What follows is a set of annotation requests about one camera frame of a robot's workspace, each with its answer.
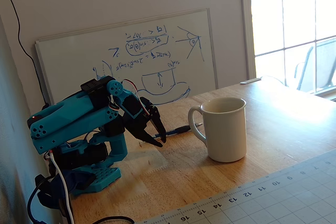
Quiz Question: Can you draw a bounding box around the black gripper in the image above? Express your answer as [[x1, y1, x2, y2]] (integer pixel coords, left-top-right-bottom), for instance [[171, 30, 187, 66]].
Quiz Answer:
[[123, 97, 167, 148]]

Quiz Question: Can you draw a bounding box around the black and blue pen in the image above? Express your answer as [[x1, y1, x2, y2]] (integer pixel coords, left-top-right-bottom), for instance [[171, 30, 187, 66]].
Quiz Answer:
[[153, 122, 204, 139]]

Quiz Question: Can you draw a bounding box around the cream ceramic mug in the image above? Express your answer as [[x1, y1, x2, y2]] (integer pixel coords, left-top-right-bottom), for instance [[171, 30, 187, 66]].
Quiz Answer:
[[187, 97, 247, 163]]

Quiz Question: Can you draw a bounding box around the whiteboard with blue writing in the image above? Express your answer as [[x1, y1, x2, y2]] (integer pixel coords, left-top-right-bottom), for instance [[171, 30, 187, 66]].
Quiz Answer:
[[35, 7, 218, 106]]

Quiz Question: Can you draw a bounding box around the blue table clamp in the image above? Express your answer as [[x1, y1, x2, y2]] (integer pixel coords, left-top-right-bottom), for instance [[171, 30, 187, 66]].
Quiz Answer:
[[36, 169, 97, 210]]

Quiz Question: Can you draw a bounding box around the small white flat strip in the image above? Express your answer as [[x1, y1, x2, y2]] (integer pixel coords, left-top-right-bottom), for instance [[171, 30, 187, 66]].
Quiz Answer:
[[239, 77, 262, 86]]

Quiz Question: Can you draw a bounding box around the grey cutting mat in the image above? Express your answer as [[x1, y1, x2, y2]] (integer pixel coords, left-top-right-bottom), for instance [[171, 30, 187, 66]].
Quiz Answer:
[[136, 149, 336, 224]]

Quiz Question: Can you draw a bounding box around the white framed window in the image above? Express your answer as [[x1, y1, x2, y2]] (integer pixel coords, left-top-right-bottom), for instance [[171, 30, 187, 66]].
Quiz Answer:
[[239, 0, 336, 102]]

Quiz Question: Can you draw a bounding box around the outdoor mesh chair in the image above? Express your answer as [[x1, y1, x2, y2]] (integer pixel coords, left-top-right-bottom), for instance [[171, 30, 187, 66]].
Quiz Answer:
[[293, 37, 336, 94]]

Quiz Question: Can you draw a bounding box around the red white black servo wire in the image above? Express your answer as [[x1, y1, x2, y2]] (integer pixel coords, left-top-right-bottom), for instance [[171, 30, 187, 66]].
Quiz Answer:
[[122, 79, 152, 118]]

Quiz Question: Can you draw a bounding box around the white cable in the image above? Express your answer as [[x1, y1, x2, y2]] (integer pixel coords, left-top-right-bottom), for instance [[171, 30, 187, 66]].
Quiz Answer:
[[49, 152, 76, 224]]

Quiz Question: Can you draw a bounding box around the thick black cable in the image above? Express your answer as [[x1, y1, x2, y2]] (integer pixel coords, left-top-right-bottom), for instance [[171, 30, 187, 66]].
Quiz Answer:
[[27, 173, 136, 224]]

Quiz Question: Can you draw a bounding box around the thin black wall cable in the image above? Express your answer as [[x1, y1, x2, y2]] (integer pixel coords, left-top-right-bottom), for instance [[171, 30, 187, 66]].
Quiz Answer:
[[4, 0, 50, 106]]

